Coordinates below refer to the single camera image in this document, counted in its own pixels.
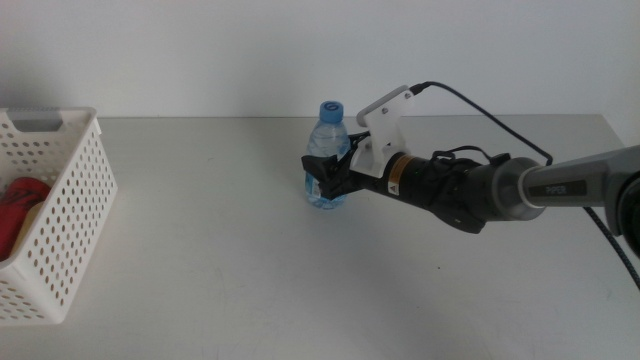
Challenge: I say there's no small water bottle blue cap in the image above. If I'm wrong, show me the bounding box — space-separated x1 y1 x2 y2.
305 100 352 211

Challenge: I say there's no red cola can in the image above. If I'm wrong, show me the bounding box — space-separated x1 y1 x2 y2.
0 176 53 263

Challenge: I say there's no white perforated plastic basket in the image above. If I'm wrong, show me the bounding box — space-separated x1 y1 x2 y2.
0 106 120 327

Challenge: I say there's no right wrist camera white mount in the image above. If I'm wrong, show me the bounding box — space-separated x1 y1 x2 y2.
355 84 416 177

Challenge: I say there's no right arm thin black wire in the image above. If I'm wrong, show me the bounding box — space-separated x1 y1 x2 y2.
432 144 512 169

